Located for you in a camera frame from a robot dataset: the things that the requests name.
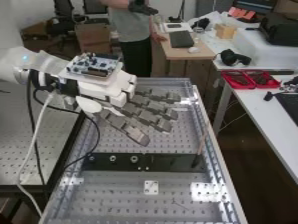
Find cardboard box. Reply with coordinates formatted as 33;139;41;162
73;22;113;55

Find wooden desk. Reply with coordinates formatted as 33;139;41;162
150;21;219;80

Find black cable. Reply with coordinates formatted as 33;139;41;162
25;79;48;195
32;89;102;172

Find black case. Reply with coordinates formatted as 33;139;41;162
258;12;298;47

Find dark grey five-finger robot hand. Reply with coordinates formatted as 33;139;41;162
57;51;183;148

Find white mouse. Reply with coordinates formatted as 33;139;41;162
186;46;202;55

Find person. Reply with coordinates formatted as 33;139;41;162
98;0;169;79

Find black plate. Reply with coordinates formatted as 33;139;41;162
82;152;207;174

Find clear box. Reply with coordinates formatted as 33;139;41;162
38;77;247;224

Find dark laptop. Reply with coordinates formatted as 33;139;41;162
167;29;195;49

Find black headphones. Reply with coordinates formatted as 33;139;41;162
218;48;253;67

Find white cable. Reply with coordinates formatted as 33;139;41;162
16;91;57;218

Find red tray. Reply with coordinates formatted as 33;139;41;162
246;69;282;89
221;69;258;90

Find small wooden box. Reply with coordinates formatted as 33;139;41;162
214;22;239;41

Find thin stick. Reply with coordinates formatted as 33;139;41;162
193;111;210;168

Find black office chair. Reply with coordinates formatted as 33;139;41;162
45;0;77;35

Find white desk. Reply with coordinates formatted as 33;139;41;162
187;10;298;73
211;73;298;183

